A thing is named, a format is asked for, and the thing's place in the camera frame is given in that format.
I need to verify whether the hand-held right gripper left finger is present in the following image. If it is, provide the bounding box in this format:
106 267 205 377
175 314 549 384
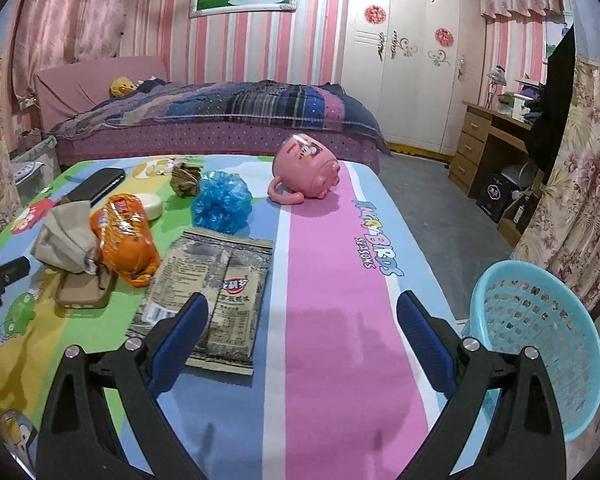
37 292 210 480

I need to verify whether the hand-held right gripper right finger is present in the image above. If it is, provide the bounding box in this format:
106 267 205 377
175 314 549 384
396 290 566 480

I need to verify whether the brown case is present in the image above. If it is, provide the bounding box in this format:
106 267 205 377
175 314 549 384
55 265 118 310

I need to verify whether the grey snack packet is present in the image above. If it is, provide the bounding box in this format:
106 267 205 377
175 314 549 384
127 227 275 376

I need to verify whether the orange snack packet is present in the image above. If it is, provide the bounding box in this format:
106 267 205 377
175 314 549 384
90 195 161 287

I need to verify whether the white soap bar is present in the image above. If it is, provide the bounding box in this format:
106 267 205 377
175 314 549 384
134 192 165 221

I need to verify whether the light blue plastic basket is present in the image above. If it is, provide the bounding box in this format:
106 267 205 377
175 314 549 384
469 260 600 443

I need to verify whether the cartoon printed sheet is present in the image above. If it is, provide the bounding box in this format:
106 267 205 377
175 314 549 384
0 152 461 480

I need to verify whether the black case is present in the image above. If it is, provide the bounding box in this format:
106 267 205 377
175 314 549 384
62 167 126 208

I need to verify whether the cardboard box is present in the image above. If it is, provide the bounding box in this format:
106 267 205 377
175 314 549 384
497 197 536 246

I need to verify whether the black box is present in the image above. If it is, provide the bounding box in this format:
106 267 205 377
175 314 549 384
476 170 514 223

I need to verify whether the pink headboard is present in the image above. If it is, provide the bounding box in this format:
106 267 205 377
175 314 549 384
34 55 168 133

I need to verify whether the bed with purple dotted skirt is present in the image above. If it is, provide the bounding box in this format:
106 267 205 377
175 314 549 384
50 80 393 175

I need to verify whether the wooden desk with drawers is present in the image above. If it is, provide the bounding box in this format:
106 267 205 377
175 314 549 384
449 101 546 198

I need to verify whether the pink cup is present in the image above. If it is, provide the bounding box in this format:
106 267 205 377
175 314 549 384
267 132 342 206

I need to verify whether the yellow plush toy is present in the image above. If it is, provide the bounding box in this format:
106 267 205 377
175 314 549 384
110 77 139 99

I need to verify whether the white wardrobe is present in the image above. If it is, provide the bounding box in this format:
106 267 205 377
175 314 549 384
340 0 486 157

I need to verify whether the plaid blanket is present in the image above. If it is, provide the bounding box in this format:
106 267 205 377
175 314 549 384
50 80 386 146

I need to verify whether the pink curtain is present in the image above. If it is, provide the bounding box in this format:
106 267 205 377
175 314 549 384
10 0 178 111

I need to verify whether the black panel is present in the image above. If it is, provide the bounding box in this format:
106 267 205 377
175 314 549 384
527 25 577 183

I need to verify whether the desk lamp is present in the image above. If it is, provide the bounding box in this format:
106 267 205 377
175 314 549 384
485 65 509 111

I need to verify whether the small wall picture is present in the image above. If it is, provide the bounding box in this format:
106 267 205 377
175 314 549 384
542 20 571 63

